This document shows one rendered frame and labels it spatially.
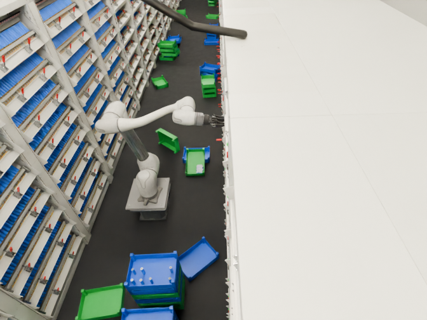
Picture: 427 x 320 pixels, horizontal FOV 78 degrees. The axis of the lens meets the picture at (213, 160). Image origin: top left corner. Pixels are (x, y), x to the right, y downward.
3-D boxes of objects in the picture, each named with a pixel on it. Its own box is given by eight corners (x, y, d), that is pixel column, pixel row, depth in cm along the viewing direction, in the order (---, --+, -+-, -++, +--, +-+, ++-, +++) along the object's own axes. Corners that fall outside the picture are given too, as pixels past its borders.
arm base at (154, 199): (135, 205, 230) (133, 201, 226) (144, 185, 245) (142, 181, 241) (155, 207, 227) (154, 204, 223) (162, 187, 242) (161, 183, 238)
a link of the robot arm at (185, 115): (195, 115, 174) (196, 105, 183) (171, 113, 172) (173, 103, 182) (194, 129, 181) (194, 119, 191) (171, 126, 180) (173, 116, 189)
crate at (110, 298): (79, 323, 185) (74, 319, 179) (85, 293, 199) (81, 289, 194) (122, 315, 187) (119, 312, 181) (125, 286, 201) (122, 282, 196)
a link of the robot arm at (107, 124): (114, 122, 177) (119, 110, 187) (89, 125, 179) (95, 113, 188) (121, 137, 186) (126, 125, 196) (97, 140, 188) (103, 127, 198)
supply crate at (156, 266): (127, 290, 161) (123, 285, 155) (133, 258, 175) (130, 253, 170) (176, 287, 161) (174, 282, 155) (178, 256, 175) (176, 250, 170)
